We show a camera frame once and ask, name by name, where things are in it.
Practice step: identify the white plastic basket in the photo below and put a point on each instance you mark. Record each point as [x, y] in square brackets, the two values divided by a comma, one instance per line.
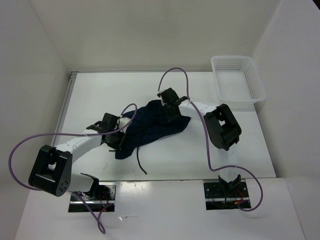
[237, 79]

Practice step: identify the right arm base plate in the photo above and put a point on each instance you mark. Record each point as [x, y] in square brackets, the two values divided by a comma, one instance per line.
[215, 199]

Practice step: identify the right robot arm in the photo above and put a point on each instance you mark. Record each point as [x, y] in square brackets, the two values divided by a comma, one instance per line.
[221, 130]

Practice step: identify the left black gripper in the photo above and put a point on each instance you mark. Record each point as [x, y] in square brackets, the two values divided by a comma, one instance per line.
[117, 145]

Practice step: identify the aluminium table edge rail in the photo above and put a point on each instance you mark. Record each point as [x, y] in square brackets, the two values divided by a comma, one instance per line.
[63, 98]

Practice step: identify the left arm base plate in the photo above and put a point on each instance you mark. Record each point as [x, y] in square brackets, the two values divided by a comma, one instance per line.
[100, 200]

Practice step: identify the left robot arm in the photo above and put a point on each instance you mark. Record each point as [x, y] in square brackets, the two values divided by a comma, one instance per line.
[52, 170]

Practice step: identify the navy blue shorts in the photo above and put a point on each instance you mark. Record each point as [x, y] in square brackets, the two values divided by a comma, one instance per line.
[149, 125]

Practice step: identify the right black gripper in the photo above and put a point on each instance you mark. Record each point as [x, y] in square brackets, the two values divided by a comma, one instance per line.
[170, 118]

